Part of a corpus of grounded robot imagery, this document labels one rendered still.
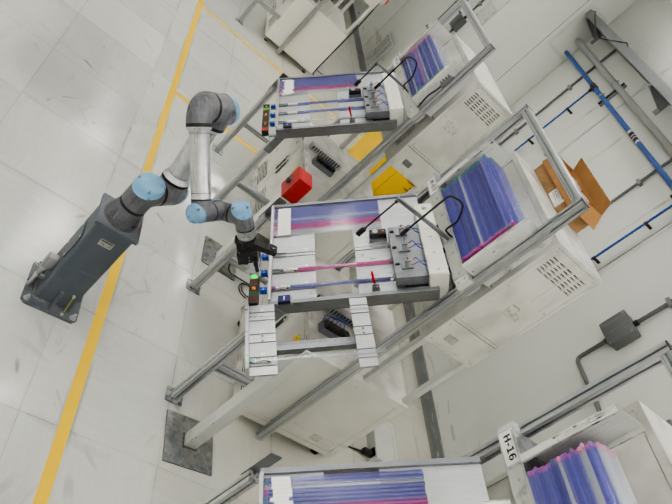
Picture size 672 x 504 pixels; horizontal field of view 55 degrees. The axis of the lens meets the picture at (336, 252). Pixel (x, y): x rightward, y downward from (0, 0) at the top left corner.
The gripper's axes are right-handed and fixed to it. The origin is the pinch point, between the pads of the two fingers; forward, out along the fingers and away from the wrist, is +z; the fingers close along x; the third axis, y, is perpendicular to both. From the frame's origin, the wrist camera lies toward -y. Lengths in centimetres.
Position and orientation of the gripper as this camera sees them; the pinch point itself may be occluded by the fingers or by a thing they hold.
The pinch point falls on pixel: (260, 273)
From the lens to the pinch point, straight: 270.7
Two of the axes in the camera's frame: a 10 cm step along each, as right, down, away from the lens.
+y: -10.0, 0.9, 0.1
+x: 0.5, 6.4, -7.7
